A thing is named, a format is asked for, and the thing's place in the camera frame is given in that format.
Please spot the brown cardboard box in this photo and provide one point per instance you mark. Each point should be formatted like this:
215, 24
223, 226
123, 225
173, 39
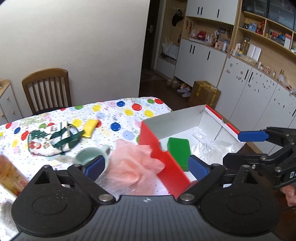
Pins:
204, 93

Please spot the yellow sponge cloth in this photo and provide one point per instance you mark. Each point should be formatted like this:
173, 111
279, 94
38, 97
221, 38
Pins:
89, 128

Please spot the white drawer side cabinet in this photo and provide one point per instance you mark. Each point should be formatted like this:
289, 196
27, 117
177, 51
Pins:
9, 109

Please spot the colourful polka dot tablecloth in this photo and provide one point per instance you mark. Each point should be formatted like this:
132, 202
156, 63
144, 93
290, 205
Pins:
118, 119

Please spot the orange snack packet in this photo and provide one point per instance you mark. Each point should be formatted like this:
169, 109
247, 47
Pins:
11, 178

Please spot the red white storage box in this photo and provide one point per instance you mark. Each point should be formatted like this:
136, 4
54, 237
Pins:
174, 136

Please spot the wooden chair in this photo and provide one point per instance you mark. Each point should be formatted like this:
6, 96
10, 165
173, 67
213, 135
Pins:
47, 90

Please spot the clear plastic bag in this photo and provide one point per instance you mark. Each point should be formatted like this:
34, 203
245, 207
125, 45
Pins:
213, 151

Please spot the mint green mug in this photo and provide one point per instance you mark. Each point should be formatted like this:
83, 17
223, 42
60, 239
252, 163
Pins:
86, 155

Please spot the white wall cabinet unit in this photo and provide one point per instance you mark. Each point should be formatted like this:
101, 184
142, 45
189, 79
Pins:
245, 55

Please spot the dark entrance door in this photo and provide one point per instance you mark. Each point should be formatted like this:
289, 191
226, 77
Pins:
150, 34

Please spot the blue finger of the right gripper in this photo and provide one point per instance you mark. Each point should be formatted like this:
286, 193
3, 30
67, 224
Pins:
253, 136

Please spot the green white patterned bag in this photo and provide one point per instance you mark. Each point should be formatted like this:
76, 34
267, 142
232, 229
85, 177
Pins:
54, 140

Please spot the person's right hand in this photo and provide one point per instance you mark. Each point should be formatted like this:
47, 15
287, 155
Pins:
289, 192

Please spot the green sponge block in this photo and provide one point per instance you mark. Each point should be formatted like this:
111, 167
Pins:
179, 149

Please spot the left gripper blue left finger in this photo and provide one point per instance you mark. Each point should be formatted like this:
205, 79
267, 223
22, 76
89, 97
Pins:
84, 177

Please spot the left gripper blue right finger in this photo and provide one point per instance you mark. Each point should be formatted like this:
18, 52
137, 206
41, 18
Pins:
207, 177

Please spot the pink mesh bath pouf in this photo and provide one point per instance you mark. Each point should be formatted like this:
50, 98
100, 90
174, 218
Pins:
131, 170

